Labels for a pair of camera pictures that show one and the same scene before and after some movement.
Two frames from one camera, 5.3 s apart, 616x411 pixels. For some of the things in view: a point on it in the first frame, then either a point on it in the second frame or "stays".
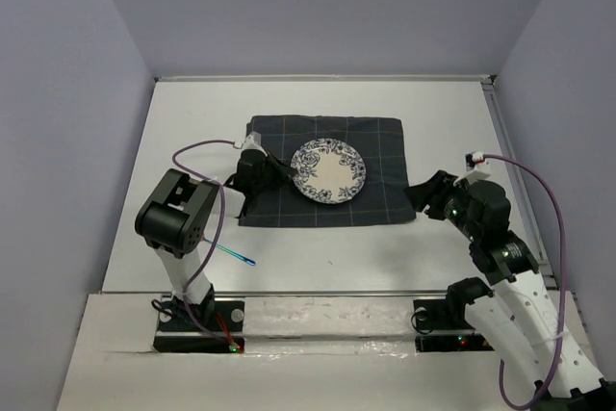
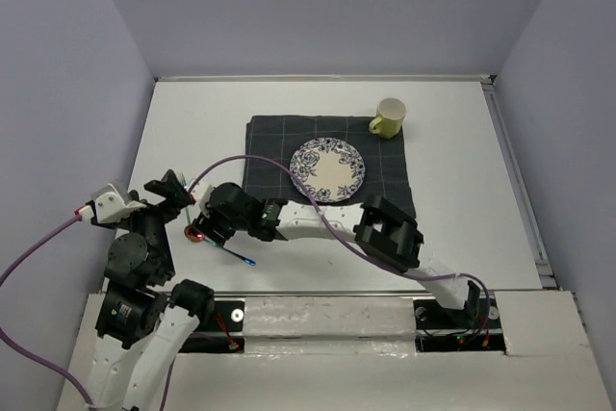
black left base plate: x=216 y=326 stays
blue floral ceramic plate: x=329 y=170 stays
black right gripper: x=432 y=192 to x=210 y=230
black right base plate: x=436 y=331 stays
